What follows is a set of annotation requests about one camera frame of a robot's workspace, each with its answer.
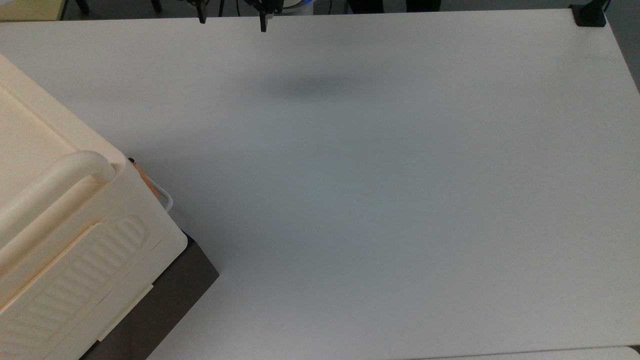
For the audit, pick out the black table clamp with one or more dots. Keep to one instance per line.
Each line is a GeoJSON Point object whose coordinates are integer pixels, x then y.
{"type": "Point", "coordinates": [590, 16]}

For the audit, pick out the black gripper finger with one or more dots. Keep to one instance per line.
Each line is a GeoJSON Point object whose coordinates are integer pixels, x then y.
{"type": "Point", "coordinates": [202, 15]}
{"type": "Point", "coordinates": [263, 20]}

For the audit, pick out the dark brown base block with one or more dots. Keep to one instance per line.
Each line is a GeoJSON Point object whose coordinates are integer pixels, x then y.
{"type": "Point", "coordinates": [165, 300]}

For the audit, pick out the black chair leg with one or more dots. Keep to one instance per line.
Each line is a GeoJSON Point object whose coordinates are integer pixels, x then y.
{"type": "Point", "coordinates": [82, 6]}
{"type": "Point", "coordinates": [156, 5]}

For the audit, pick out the yellow side table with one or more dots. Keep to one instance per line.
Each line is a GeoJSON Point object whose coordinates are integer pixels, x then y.
{"type": "Point", "coordinates": [30, 9]}

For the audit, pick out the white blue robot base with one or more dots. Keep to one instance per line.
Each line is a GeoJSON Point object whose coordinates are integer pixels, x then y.
{"type": "Point", "coordinates": [298, 6]}

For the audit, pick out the cream plastic cabinet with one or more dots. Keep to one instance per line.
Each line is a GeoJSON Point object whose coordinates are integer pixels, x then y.
{"type": "Point", "coordinates": [75, 235]}

